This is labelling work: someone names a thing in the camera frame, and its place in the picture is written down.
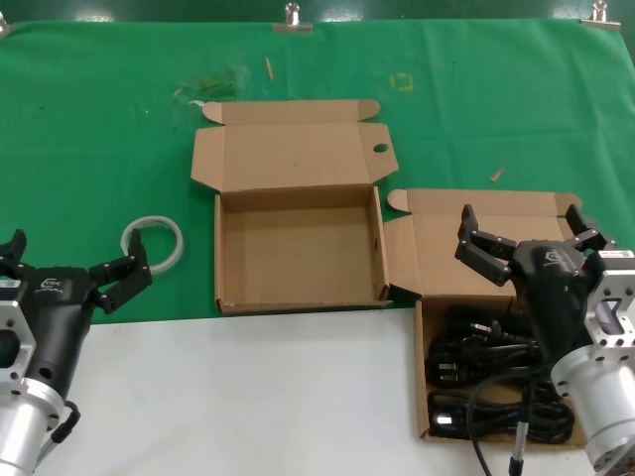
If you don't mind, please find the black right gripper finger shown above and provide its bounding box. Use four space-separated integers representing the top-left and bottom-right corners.
454 202 518 288
564 202 618 256

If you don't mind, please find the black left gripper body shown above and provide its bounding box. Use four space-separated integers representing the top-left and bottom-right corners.
0 266 99 399

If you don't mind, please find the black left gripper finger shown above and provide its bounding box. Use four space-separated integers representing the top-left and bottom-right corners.
88 230 154 316
0 228 31 277

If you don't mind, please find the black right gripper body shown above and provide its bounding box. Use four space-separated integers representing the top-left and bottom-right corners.
512 239 600 367

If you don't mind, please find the clear adhesive tape roll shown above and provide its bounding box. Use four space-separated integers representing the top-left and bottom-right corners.
120 214 186 276

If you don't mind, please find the green table cloth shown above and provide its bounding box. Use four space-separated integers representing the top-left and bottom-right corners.
0 18 635 327

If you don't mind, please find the clear plastic bag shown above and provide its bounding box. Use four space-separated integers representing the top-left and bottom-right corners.
173 68 244 100

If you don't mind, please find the silver binder clip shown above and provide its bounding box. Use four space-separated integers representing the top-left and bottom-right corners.
579 0 623 32
271 2 315 35

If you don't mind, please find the cardboard box with cable stock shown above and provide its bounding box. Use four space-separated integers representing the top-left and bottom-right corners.
383 187 601 450

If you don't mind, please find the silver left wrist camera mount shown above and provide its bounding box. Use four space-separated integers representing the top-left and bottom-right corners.
0 297 39 393

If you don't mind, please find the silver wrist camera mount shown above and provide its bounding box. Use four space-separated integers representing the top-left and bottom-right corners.
0 297 39 393
584 250 635 368

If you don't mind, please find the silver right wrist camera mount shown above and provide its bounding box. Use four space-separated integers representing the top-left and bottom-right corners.
584 250 635 368

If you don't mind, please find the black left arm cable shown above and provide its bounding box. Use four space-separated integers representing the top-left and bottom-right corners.
47 400 81 445

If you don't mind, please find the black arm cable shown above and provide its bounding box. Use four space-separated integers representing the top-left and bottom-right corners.
468 364 557 476
47 400 81 445

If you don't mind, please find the black power cable bundle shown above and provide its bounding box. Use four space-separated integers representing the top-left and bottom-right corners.
428 389 576 445
425 336 552 389

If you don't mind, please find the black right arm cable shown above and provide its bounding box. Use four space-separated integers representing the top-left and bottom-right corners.
468 364 557 476

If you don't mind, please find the cardboard box without cable stock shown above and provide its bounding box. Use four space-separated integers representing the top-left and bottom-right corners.
190 98 401 316

